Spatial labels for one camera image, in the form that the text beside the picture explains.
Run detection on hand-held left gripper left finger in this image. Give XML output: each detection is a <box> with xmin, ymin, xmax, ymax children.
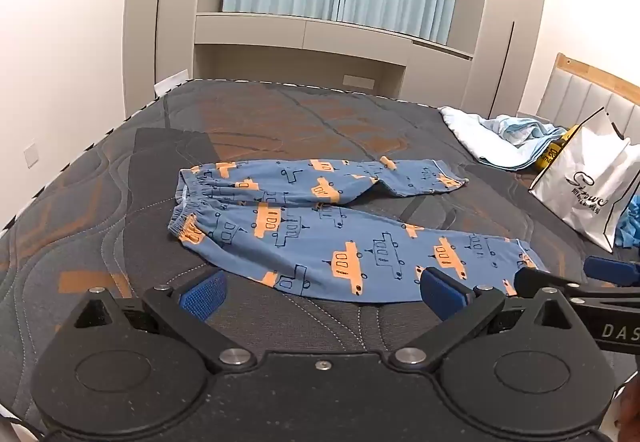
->
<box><xmin>59</xmin><ymin>269</ymin><xmax>258</xmax><ymax>375</ymax></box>

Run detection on beige built-in wardrobe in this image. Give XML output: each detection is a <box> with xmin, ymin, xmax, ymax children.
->
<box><xmin>122</xmin><ymin>0</ymin><xmax>552</xmax><ymax>117</ymax></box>

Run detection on bright blue cloth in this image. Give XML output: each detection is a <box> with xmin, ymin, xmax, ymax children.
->
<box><xmin>614</xmin><ymin>194</ymin><xmax>640</xmax><ymax>249</ymax></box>

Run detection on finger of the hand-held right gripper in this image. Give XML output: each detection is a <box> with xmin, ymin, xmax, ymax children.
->
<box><xmin>583</xmin><ymin>255</ymin><xmax>640</xmax><ymax>287</ymax></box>
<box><xmin>514</xmin><ymin>266</ymin><xmax>576</xmax><ymax>297</ymax></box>

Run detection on yellow packet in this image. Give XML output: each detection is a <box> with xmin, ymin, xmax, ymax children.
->
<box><xmin>534</xmin><ymin>124</ymin><xmax>584</xmax><ymax>174</ymax></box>

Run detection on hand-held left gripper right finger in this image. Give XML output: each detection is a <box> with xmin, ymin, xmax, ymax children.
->
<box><xmin>387</xmin><ymin>267</ymin><xmax>584</xmax><ymax>373</ymax></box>

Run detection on light blue blanket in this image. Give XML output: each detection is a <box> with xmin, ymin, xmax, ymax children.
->
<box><xmin>438</xmin><ymin>105</ymin><xmax>569</xmax><ymax>171</ymax></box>

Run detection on white shopping bag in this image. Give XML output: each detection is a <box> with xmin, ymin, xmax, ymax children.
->
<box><xmin>528</xmin><ymin>108</ymin><xmax>640</xmax><ymax>253</ymax></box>

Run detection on grey patterned mattress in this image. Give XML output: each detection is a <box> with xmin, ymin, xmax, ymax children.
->
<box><xmin>0</xmin><ymin>77</ymin><xmax>640</xmax><ymax>442</ymax></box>

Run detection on wooden padded headboard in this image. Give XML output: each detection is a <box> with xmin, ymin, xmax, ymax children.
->
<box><xmin>517</xmin><ymin>52</ymin><xmax>640</xmax><ymax>143</ymax></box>

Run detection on blue pants with orange print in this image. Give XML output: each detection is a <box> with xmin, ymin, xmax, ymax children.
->
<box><xmin>169</xmin><ymin>156</ymin><xmax>549</xmax><ymax>305</ymax></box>

